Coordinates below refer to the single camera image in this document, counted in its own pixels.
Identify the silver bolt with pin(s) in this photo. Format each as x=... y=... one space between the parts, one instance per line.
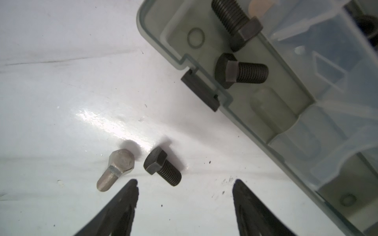
x=121 y=162

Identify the black bolt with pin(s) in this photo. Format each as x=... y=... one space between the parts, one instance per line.
x=229 y=71
x=240 y=27
x=157 y=162

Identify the grey plastic organizer box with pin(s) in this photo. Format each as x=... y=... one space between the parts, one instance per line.
x=316 y=115

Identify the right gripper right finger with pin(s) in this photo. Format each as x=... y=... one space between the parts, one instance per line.
x=253 y=217

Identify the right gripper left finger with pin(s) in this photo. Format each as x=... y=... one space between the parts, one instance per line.
x=116 y=218

